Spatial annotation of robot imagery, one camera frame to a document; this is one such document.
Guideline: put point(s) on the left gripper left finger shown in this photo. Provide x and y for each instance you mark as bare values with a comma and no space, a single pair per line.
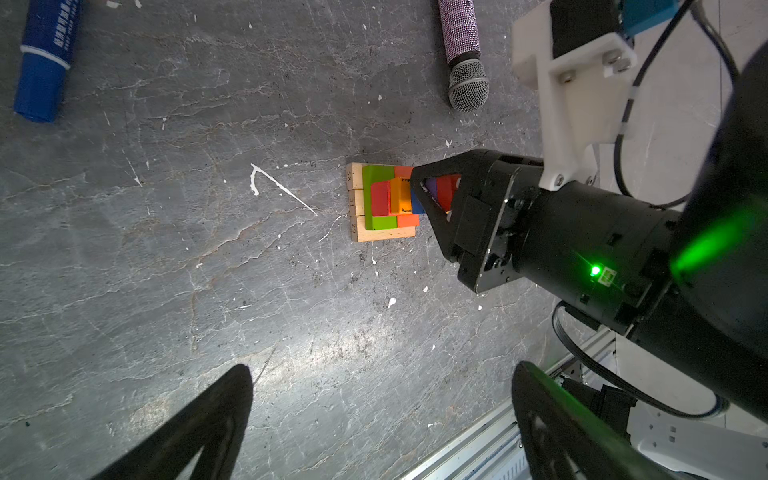
209,431

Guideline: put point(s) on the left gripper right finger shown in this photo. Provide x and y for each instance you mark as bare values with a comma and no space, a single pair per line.
562,439

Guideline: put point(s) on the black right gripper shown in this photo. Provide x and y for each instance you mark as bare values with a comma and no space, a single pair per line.
479,230

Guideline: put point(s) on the red cube block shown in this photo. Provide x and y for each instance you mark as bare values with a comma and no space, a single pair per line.
446,187

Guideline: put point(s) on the blue cube block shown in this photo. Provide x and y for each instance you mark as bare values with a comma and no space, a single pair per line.
416,206

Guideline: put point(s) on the orange yellow block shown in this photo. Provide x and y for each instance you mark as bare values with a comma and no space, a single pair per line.
400,196

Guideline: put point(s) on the orange-red long block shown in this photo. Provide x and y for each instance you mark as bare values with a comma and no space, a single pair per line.
405,220

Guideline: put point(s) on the red long block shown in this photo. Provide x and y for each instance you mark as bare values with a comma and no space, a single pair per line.
381,199

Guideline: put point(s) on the green block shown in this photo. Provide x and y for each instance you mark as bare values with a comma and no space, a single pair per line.
373,174

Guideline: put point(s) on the natural wood block 29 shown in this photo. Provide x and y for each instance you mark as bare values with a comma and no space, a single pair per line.
360,234

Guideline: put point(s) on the purple cube block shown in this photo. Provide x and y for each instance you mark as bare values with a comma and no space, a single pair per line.
430,184

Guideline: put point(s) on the natural wood block 58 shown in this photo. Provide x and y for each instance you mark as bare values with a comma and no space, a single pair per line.
354,176

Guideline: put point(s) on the natural wood block 31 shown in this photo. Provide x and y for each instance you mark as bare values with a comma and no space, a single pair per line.
356,202

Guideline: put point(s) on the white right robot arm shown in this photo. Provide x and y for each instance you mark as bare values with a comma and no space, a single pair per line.
689,287

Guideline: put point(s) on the purple glitter microphone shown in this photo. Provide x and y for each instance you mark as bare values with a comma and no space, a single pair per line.
469,87

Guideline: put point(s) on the blue white marker pen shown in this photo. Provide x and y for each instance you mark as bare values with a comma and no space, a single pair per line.
47,50

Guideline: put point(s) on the aluminium mounting rail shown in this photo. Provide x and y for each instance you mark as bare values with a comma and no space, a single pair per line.
492,447

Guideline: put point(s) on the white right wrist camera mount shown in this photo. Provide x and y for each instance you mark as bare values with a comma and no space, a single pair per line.
581,92

